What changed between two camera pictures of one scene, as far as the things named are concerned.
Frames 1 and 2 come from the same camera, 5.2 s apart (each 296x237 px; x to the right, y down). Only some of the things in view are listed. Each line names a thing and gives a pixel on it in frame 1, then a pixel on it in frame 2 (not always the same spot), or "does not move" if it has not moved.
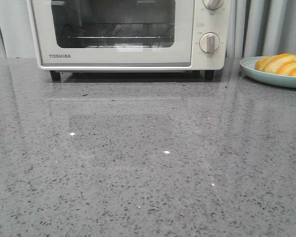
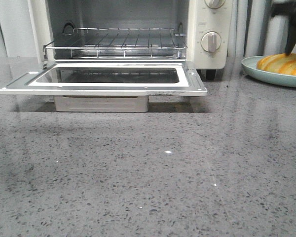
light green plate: x=248 y=64 does not move
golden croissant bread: x=284 y=63 does not move
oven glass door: x=114 y=33 to x=116 y=78
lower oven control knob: x=209 y=42 does not move
